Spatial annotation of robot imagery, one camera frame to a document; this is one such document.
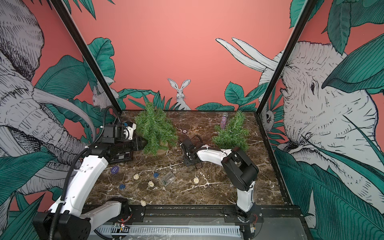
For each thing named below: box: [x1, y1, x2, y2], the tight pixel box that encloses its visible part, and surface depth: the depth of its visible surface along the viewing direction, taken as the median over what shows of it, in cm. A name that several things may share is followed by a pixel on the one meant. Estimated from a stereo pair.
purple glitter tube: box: [221, 115, 227, 130], surface depth 113 cm
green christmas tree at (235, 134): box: [211, 110, 250, 152], surface depth 74 cm
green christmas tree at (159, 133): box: [134, 102, 179, 157], surface depth 80 cm
